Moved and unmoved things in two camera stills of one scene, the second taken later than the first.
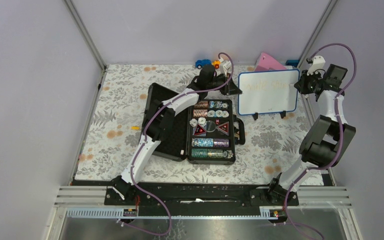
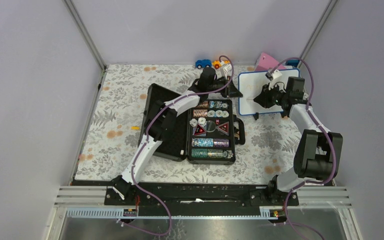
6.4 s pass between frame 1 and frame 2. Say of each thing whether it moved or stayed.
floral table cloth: stayed
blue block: stayed
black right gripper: moved
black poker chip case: stayed
